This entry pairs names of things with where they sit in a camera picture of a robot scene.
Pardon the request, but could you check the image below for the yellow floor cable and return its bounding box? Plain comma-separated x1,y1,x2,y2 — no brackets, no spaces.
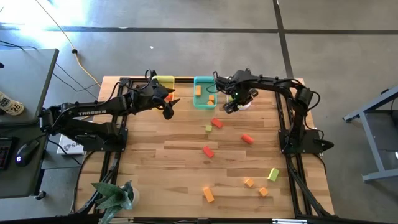
34,0,103,88

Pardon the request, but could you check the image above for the grey desk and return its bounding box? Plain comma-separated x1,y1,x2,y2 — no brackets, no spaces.
0,48,60,200

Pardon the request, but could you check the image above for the yellow translucent plastic bin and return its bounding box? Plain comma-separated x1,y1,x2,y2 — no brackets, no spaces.
151,75,175,110

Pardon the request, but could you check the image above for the black floor cable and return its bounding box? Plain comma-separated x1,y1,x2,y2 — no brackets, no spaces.
0,39,100,100

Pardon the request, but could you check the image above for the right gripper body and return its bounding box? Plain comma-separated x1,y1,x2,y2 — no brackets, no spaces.
229,86,259,107

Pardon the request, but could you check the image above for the black computer mouse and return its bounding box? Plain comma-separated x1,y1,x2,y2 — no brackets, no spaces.
14,139,40,167

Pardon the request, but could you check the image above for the white plant pot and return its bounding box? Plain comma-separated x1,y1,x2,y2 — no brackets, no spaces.
123,185,141,208

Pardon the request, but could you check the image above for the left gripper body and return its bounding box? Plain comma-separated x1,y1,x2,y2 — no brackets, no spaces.
139,83,175,121

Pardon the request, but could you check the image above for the grey metal cart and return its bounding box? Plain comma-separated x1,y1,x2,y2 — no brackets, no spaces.
343,85,398,184

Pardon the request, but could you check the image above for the black keyboard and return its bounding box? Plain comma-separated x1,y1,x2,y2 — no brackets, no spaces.
0,136,13,171

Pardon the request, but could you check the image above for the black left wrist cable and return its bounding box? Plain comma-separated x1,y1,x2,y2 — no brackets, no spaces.
143,68,157,91

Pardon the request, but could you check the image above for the white printed cardboard box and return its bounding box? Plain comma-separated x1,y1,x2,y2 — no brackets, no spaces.
57,133,85,156

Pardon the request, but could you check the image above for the clear plastic bin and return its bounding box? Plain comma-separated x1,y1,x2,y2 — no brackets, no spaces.
226,93,252,111

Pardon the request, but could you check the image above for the green leafy plant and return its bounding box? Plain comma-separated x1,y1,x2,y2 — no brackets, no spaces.
91,180,134,224

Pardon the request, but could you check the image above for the long green wooden block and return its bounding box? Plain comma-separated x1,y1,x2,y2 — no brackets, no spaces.
267,167,280,182

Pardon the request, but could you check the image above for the teal translucent plastic bin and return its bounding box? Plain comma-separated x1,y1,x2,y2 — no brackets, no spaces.
193,76,218,110

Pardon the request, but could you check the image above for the black aluminium table frame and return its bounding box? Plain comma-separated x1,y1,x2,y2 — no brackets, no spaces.
70,76,398,224

